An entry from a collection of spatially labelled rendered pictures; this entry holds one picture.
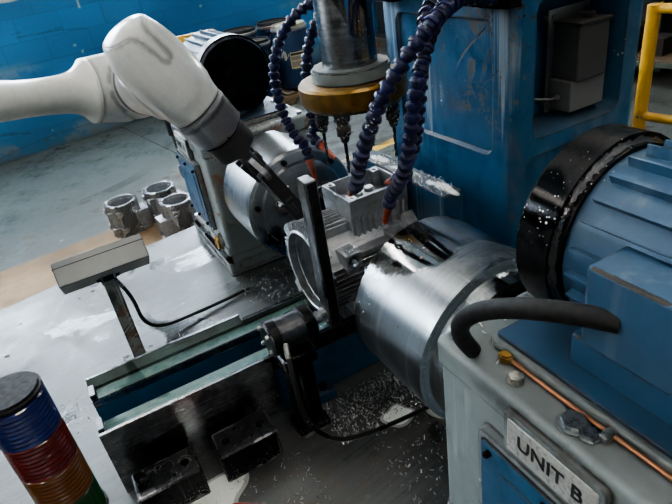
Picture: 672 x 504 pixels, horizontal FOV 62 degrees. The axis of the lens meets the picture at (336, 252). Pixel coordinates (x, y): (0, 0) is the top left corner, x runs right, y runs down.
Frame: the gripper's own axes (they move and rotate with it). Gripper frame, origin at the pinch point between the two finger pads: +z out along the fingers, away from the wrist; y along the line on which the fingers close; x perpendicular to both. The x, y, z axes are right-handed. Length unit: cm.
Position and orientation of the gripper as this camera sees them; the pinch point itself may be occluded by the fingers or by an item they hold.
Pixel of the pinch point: (296, 209)
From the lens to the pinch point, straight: 104.5
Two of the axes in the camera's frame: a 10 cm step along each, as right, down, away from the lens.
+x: -6.8, 7.3, -0.6
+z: 5.6, 5.6, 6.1
